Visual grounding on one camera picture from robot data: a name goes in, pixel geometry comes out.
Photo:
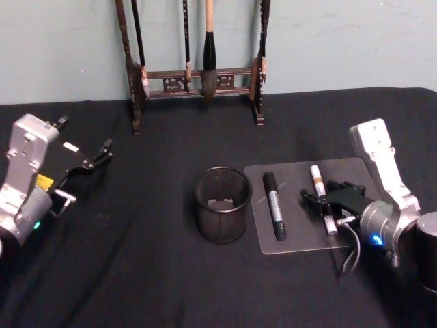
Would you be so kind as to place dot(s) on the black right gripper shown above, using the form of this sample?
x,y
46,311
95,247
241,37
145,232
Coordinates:
x,y
348,203

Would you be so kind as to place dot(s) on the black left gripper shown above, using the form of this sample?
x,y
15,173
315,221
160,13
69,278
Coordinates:
x,y
68,160

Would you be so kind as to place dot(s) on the white marker with brown band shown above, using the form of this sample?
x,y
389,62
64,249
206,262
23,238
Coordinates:
x,y
317,181

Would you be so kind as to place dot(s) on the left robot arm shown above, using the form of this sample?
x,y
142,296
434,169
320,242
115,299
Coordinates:
x,y
25,153

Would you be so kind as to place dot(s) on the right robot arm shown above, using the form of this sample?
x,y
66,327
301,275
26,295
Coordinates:
x,y
379,164

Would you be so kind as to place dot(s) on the clear plastic board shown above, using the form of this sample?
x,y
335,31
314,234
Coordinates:
x,y
300,235

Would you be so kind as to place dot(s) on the black marker pen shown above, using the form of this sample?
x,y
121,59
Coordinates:
x,y
274,205

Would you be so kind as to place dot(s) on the dark wooden brush rack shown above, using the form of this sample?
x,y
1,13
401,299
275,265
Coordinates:
x,y
136,102

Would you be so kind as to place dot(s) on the black mesh pen cup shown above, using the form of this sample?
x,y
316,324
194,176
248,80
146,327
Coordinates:
x,y
222,225

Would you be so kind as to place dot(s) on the thin dark calligraphy brush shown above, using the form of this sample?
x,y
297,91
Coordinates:
x,y
138,34

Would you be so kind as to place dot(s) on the black table cloth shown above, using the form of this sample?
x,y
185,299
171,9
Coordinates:
x,y
136,273

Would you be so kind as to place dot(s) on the thin brown-tipped calligraphy brush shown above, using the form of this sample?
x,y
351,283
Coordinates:
x,y
186,41

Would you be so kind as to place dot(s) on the large black calligraphy brush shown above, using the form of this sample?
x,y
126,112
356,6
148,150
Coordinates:
x,y
209,51

